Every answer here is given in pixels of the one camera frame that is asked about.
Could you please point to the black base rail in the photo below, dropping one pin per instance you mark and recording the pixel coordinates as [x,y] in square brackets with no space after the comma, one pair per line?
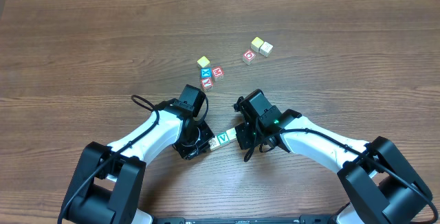
[302,219]

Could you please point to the plain white wooden block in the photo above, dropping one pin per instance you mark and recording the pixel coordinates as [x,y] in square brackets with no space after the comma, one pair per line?
[266,49]

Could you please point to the blue X wooden block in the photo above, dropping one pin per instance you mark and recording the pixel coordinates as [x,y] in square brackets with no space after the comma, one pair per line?
[206,72]

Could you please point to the red M wooden block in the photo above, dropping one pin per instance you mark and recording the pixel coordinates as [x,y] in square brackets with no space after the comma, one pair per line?
[217,73]

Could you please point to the red Y wooden block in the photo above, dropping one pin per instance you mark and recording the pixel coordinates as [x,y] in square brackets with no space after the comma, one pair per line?
[207,84]

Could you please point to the yellow top wooden block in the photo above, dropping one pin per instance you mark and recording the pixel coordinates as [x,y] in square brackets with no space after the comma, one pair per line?
[203,62]

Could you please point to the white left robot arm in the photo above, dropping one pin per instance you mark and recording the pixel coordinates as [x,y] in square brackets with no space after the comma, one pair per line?
[106,184]

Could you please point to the green V wooden block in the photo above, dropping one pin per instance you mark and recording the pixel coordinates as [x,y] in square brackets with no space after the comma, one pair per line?
[223,138]

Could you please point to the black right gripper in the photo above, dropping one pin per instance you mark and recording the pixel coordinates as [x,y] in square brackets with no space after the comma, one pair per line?
[241,137]

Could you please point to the sun picture wooden block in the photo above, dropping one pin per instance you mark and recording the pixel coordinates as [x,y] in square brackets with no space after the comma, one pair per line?
[214,144]

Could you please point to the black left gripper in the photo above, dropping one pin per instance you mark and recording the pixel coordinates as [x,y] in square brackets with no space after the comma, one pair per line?
[201,143]

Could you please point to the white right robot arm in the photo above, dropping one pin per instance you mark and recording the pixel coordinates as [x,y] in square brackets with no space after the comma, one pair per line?
[381,184]

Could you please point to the yellow wooden block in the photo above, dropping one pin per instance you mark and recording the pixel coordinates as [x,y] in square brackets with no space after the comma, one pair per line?
[231,133]
[203,62]
[256,44]

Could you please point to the red O wooden block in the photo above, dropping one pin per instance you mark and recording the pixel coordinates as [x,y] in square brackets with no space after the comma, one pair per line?
[248,57]

